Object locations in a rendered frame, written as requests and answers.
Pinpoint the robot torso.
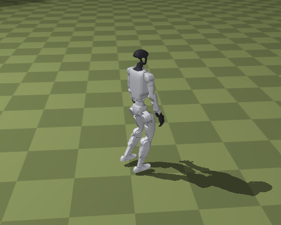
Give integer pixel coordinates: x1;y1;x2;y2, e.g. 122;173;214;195
130;66;148;117

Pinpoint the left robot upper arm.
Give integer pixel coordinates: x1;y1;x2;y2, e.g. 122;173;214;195
127;67;132;88

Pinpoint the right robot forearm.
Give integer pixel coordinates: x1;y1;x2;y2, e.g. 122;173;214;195
151;93;161;115

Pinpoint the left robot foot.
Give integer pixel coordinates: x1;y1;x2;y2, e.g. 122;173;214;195
120;154;137;162

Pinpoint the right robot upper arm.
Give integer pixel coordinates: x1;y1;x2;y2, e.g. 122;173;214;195
144;72;155;100

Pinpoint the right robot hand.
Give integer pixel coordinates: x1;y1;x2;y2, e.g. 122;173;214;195
155;113;164;127

